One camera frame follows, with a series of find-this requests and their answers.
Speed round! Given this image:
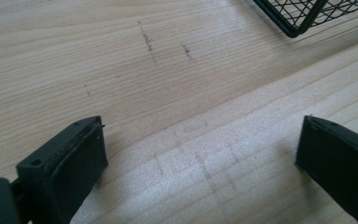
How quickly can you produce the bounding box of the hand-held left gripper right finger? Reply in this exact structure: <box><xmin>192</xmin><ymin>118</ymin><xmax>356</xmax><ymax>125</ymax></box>
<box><xmin>295</xmin><ymin>115</ymin><xmax>358</xmax><ymax>224</ymax></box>

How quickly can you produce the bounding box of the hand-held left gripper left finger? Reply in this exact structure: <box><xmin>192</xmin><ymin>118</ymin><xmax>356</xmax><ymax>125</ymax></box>
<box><xmin>16</xmin><ymin>115</ymin><xmax>109</xmax><ymax>224</ymax></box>

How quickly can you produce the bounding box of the black wire mesh basket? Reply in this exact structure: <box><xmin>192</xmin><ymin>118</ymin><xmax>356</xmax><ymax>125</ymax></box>
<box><xmin>253</xmin><ymin>0</ymin><xmax>358</xmax><ymax>39</ymax></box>

